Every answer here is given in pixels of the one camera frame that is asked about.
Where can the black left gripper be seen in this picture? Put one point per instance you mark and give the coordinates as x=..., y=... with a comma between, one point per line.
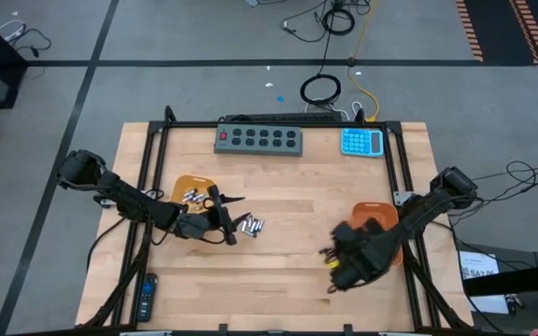
x=194, y=224

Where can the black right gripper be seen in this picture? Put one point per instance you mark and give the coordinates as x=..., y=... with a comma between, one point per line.
x=367, y=254

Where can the silver battery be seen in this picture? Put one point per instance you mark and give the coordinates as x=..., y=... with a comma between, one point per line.
x=257, y=226
x=196, y=197
x=261, y=225
x=249, y=226
x=190, y=198
x=200, y=200
x=244, y=225
x=188, y=193
x=253, y=227

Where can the orange plastic bin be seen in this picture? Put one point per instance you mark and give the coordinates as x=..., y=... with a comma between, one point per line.
x=374, y=212

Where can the yellow plastic bin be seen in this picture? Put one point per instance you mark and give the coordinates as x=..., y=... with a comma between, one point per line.
x=182, y=184

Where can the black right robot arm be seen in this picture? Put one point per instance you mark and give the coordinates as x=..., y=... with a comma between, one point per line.
x=451, y=186

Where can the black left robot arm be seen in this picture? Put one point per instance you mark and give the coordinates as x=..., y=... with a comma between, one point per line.
x=129, y=198

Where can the grey power strip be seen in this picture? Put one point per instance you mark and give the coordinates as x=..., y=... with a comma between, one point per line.
x=259, y=140

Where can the black table clamp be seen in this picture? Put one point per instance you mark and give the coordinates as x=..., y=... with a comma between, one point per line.
x=348, y=329
x=222, y=329

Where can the black power strip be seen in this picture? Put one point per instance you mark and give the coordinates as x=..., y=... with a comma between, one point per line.
x=283, y=116

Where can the blue calculator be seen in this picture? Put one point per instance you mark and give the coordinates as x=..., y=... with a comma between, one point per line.
x=360, y=142

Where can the black remote control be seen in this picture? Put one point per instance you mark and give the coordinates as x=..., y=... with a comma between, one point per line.
x=146, y=298

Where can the white paper label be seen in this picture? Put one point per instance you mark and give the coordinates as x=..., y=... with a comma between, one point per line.
x=479, y=261

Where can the grey side table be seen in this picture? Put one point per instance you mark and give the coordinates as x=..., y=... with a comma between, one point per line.
x=516, y=259

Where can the black bar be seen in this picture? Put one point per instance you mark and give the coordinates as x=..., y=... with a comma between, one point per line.
x=521, y=280

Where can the black mat orange stripes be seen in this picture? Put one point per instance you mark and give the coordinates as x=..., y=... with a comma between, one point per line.
x=498, y=28

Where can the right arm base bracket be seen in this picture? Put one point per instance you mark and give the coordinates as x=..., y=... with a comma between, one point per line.
x=402, y=198

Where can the black aluminium table frame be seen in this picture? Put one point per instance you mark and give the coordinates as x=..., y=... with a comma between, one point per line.
x=156, y=125

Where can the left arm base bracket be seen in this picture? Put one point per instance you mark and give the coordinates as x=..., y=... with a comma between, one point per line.
x=106, y=201

